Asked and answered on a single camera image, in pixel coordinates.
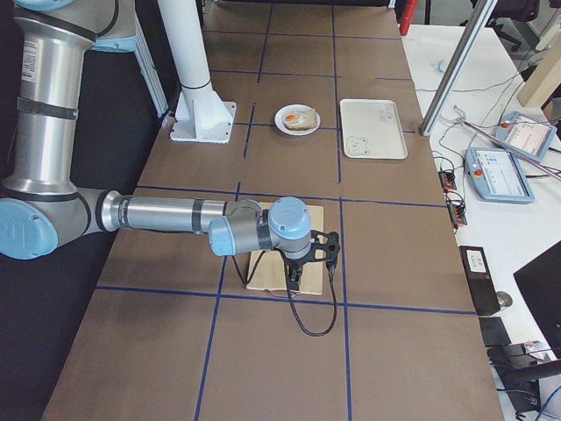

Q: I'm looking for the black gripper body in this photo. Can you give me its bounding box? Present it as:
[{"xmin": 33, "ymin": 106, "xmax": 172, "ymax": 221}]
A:
[{"xmin": 282, "ymin": 253, "xmax": 306, "ymax": 275}]

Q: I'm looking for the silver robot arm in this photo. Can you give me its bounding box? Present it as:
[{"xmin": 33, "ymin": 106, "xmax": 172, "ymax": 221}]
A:
[{"xmin": 1, "ymin": 1, "xmax": 319, "ymax": 289}]

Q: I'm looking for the bread slice on plate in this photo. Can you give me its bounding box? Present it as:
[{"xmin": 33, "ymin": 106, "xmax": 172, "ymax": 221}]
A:
[{"xmin": 282, "ymin": 109, "xmax": 316, "ymax": 131}]

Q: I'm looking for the light wooden cutting board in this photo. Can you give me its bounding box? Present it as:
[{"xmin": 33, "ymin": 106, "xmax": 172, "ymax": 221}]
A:
[{"xmin": 246, "ymin": 205, "xmax": 323, "ymax": 296}]

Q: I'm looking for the cream bear serving tray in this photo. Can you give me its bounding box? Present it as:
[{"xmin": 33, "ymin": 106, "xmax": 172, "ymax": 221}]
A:
[{"xmin": 340, "ymin": 98, "xmax": 408, "ymax": 160}]

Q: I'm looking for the lower orange black connector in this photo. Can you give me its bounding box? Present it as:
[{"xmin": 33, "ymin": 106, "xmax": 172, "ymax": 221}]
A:
[{"xmin": 446, "ymin": 200, "xmax": 467, "ymax": 228}]

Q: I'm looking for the orange black connector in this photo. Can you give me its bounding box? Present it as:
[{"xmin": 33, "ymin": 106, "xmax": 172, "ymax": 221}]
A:
[
  {"xmin": 446, "ymin": 200, "xmax": 467, "ymax": 228},
  {"xmin": 438, "ymin": 170, "xmax": 457, "ymax": 192}
]

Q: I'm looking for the upper orange black connector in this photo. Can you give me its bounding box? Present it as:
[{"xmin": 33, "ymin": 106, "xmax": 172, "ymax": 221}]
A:
[{"xmin": 438, "ymin": 170, "xmax": 457, "ymax": 192}]

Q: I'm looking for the black rectangular box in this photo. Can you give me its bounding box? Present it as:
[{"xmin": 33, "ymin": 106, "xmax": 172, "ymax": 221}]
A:
[{"xmin": 458, "ymin": 246, "xmax": 501, "ymax": 316}]

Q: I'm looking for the near blue teach pendant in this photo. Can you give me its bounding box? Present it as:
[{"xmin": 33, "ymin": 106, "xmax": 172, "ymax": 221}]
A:
[{"xmin": 465, "ymin": 147, "xmax": 535, "ymax": 204}]

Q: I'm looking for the blue teach pendant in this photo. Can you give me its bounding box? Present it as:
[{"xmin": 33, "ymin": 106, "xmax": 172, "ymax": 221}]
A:
[
  {"xmin": 465, "ymin": 147, "xmax": 535, "ymax": 204},
  {"xmin": 495, "ymin": 111, "xmax": 557, "ymax": 162}
]

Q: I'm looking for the black monitor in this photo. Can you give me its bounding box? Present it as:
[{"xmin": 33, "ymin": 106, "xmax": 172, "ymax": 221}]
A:
[{"xmin": 514, "ymin": 247, "xmax": 560, "ymax": 356}]

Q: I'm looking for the far blue teach pendant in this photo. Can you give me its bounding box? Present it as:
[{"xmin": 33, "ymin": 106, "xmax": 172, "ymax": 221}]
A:
[{"xmin": 495, "ymin": 111, "xmax": 557, "ymax": 162}]

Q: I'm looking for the white pedestal column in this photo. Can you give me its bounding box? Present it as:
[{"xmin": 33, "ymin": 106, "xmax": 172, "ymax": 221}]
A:
[{"xmin": 158, "ymin": 0, "xmax": 237, "ymax": 144}]

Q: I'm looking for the aluminium frame post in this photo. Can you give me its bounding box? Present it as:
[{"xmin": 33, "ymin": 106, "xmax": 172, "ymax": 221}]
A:
[{"xmin": 420, "ymin": 0, "xmax": 498, "ymax": 137}]

